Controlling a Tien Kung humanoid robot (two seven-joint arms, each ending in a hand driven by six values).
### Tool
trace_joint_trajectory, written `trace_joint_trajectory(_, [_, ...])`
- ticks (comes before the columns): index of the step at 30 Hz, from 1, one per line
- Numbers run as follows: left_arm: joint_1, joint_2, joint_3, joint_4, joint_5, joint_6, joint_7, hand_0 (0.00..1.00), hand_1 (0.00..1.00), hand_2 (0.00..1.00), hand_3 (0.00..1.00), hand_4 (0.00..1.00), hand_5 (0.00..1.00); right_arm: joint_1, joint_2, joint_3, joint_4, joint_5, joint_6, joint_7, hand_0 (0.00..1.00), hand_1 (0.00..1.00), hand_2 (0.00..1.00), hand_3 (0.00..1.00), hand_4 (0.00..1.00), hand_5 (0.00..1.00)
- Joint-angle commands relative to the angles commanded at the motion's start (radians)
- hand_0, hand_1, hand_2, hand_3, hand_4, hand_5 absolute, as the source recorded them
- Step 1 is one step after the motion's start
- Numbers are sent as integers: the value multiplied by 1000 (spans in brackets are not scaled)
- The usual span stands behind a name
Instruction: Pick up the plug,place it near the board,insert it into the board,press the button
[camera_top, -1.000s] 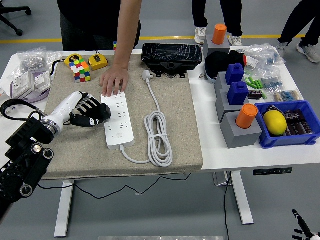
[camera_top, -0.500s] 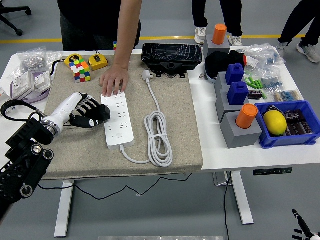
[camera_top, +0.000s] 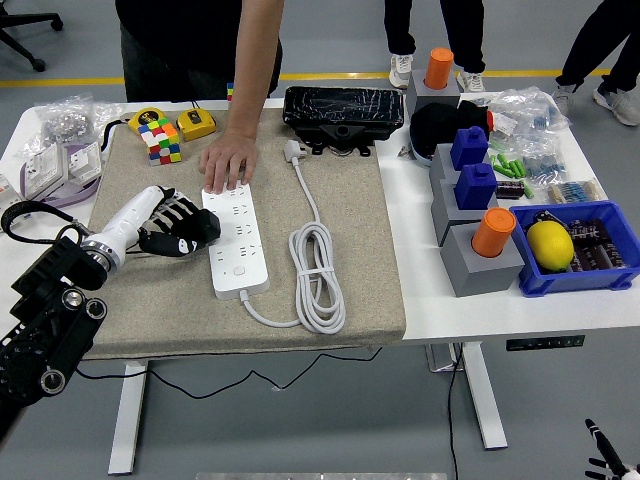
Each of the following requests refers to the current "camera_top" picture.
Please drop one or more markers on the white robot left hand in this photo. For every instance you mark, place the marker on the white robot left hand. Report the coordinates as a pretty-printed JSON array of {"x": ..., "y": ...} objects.
[{"x": 127, "y": 217}]

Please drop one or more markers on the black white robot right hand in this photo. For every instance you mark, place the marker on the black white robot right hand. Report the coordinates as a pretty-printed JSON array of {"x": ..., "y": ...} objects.
[{"x": 607, "y": 445}]

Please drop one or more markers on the person's left hand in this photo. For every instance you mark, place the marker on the person's left hand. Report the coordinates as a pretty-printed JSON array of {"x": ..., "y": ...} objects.
[{"x": 230, "y": 157}]

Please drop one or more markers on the white power strip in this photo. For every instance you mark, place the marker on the white power strip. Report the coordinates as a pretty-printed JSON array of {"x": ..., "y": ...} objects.
[{"x": 240, "y": 255}]

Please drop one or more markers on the person's left forearm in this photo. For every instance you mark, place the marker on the person's left forearm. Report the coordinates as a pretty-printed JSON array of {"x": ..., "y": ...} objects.
[{"x": 250, "y": 75}]

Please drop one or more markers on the small yellow tape measure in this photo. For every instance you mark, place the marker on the small yellow tape measure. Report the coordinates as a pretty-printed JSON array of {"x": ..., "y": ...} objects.
[{"x": 196, "y": 125}]

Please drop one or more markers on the purple tray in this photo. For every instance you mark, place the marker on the purple tray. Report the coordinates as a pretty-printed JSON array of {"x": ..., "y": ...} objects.
[{"x": 80, "y": 192}]

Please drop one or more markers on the scrambled colour puzzle cube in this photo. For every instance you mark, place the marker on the scrambled colour puzzle cube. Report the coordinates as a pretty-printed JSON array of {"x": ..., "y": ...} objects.
[{"x": 162, "y": 142}]

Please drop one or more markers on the white socket box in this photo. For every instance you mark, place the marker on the white socket box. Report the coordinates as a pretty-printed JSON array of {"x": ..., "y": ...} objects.
[
  {"x": 45, "y": 170},
  {"x": 85, "y": 159}
]

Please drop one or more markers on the round yellow tape measure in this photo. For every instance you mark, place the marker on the round yellow tape measure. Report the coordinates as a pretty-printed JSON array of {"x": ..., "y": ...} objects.
[{"x": 145, "y": 118}]

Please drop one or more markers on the clear bag of metal parts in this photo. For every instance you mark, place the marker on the clear bag of metal parts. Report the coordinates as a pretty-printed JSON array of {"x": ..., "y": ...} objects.
[{"x": 62, "y": 125}]

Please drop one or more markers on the black table control panel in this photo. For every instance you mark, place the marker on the black table control panel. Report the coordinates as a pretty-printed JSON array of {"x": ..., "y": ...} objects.
[{"x": 545, "y": 343}]

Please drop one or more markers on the white circuit breaker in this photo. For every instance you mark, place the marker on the white circuit breaker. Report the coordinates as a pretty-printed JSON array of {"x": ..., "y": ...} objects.
[{"x": 7, "y": 192}]

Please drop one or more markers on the black device in plastic wrap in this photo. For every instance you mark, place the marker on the black device in plastic wrap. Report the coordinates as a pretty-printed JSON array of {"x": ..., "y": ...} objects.
[{"x": 342, "y": 107}]

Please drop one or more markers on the person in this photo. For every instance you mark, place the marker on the person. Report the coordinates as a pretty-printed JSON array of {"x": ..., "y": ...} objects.
[
  {"x": 595, "y": 35},
  {"x": 175, "y": 40},
  {"x": 397, "y": 30}
]

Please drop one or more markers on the white table leg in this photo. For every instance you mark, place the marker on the white table leg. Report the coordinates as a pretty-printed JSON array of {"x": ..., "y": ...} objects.
[
  {"x": 127, "y": 425},
  {"x": 482, "y": 400}
]

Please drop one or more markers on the grey-brown mat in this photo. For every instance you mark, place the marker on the grey-brown mat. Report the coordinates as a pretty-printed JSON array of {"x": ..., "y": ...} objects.
[{"x": 350, "y": 250}]

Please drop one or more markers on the blue plastic bin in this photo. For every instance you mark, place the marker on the blue plastic bin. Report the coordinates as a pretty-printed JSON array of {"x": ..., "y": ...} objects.
[{"x": 570, "y": 282}]

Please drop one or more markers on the white bowl with blue rim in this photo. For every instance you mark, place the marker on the white bowl with blue rim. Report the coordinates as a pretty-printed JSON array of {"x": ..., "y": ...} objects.
[{"x": 420, "y": 159}]

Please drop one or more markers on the dark brown capacitor pack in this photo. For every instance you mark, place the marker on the dark brown capacitor pack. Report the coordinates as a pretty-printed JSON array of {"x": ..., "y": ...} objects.
[{"x": 595, "y": 250}]

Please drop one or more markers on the grey square block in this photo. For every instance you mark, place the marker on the grey square block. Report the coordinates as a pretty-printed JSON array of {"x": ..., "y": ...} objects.
[
  {"x": 442, "y": 210},
  {"x": 417, "y": 92},
  {"x": 440, "y": 165},
  {"x": 480, "y": 277}
]

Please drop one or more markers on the black cloth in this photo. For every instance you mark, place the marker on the black cloth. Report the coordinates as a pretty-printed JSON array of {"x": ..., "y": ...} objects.
[{"x": 435, "y": 125}]

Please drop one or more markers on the yellow lemon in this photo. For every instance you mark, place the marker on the yellow lemon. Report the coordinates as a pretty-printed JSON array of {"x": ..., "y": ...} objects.
[{"x": 550, "y": 245}]

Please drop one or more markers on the black office chair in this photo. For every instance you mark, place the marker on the black office chair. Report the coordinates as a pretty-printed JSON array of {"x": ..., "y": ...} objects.
[{"x": 30, "y": 19}]

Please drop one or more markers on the orange cylinder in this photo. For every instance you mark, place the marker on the orange cylinder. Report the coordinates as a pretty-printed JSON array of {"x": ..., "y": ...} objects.
[
  {"x": 492, "y": 232},
  {"x": 439, "y": 67}
]

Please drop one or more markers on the small black clip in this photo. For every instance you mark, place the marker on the small black clip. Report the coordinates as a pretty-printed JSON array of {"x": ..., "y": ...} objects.
[{"x": 542, "y": 217}]

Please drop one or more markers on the blue block with knob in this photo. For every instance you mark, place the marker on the blue block with knob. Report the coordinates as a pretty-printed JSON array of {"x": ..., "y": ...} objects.
[
  {"x": 469, "y": 150},
  {"x": 475, "y": 190}
]

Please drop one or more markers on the clear bag of taped resistors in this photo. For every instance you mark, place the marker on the clear bag of taped resistors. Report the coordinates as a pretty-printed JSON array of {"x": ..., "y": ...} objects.
[{"x": 575, "y": 191}]

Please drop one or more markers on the small orange cap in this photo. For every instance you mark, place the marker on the small orange cap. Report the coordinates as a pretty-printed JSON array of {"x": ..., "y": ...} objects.
[{"x": 491, "y": 121}]

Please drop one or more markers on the green battery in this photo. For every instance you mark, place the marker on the green battery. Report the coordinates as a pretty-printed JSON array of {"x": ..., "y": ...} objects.
[
  {"x": 504, "y": 170},
  {"x": 528, "y": 190},
  {"x": 521, "y": 170},
  {"x": 495, "y": 163}
]

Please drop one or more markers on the small white carton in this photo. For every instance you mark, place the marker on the small white carton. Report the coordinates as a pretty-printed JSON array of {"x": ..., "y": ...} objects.
[{"x": 506, "y": 125}]

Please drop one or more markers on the clear bag of blue resistors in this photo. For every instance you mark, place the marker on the clear bag of blue resistors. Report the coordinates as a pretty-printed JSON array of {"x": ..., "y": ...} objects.
[{"x": 542, "y": 165}]

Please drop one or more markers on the large clear bag of resistors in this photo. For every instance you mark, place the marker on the large clear bag of resistors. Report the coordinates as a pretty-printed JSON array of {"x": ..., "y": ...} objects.
[{"x": 535, "y": 107}]

